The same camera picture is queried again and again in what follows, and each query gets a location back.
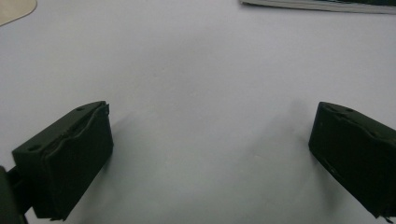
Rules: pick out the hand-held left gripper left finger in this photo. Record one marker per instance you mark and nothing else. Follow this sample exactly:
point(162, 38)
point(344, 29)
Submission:
point(67, 161)

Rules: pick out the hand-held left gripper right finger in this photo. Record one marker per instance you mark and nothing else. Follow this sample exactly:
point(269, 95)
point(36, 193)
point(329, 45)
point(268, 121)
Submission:
point(355, 146)

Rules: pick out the grey flat book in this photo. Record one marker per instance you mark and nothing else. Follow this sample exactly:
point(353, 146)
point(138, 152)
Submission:
point(320, 4)

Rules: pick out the beige flat board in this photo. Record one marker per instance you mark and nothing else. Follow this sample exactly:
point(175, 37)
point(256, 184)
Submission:
point(14, 9)

